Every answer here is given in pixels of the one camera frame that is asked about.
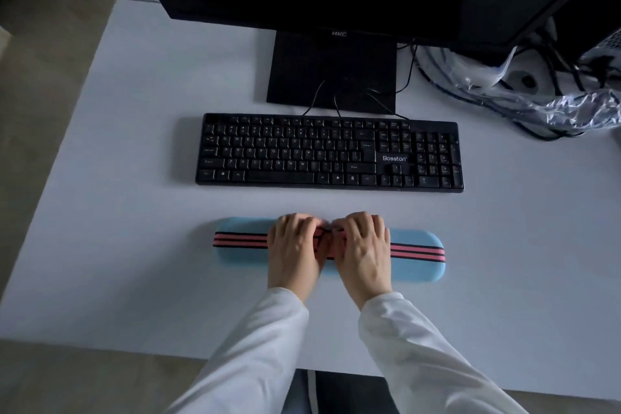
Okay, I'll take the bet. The person's left hand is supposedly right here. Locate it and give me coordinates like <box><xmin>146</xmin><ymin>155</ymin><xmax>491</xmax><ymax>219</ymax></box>
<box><xmin>267</xmin><ymin>213</ymin><xmax>336</xmax><ymax>303</ymax></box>

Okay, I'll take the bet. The person's right hand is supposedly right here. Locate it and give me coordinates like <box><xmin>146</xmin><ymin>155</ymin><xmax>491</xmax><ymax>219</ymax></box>
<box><xmin>330</xmin><ymin>211</ymin><xmax>394</xmax><ymax>311</ymax></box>

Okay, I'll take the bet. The pink black striped elastic band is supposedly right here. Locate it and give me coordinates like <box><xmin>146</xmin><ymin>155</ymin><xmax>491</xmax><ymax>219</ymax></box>
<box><xmin>214</xmin><ymin>227</ymin><xmax>446</xmax><ymax>264</ymax></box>

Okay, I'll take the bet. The person's left forearm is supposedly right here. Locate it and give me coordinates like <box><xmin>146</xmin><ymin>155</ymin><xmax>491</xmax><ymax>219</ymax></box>
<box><xmin>165</xmin><ymin>287</ymin><xmax>310</xmax><ymax>414</ymax></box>

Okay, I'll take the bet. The person's right forearm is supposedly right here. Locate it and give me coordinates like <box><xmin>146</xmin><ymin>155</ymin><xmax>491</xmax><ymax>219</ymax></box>
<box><xmin>357</xmin><ymin>291</ymin><xmax>530</xmax><ymax>414</ymax></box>

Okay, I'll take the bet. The light blue wrist rest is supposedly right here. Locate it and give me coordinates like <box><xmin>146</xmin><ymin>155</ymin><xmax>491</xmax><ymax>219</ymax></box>
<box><xmin>214</xmin><ymin>217</ymin><xmax>446</xmax><ymax>283</ymax></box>

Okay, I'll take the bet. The black computer keyboard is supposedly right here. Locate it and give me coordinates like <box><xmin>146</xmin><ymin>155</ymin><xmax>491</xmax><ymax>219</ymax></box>
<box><xmin>195</xmin><ymin>113</ymin><xmax>464</xmax><ymax>193</ymax></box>

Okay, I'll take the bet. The black monitor stand base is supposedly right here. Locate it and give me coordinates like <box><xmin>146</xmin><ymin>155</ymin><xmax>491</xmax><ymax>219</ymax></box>
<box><xmin>266</xmin><ymin>30</ymin><xmax>398</xmax><ymax>114</ymax></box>

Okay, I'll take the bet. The crumpled clear plastic wrap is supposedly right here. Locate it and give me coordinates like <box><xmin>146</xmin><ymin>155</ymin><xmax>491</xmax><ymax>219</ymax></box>
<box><xmin>421</xmin><ymin>16</ymin><xmax>621</xmax><ymax>139</ymax></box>

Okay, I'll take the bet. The black computer tower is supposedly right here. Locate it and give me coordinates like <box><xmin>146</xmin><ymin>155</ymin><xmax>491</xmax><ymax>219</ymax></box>
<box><xmin>547</xmin><ymin>0</ymin><xmax>621</xmax><ymax>71</ymax></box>

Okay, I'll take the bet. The bundle of black cables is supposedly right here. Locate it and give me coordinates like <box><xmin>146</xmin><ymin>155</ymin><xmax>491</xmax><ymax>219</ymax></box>
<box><xmin>412</xmin><ymin>16</ymin><xmax>617</xmax><ymax>142</ymax></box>

